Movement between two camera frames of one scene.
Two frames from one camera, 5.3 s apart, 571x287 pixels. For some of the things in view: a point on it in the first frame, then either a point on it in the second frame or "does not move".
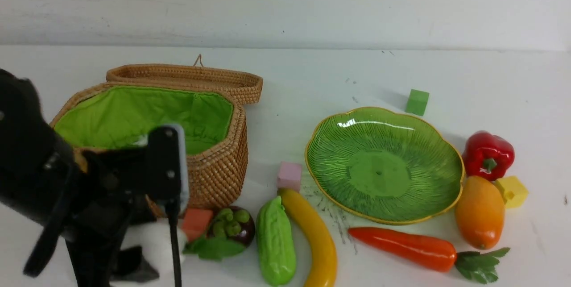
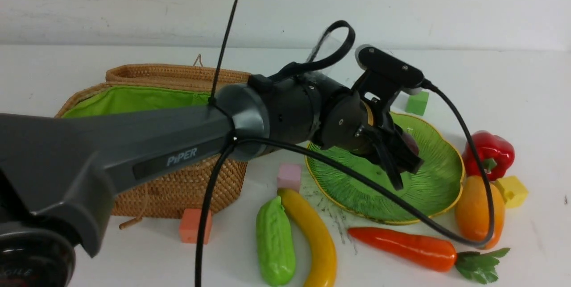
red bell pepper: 487,156 does not move
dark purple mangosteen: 233,222 to 407,141
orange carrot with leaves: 431,254 does not move
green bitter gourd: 275,244 does not move
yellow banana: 321,257 does not move
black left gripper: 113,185 to 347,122
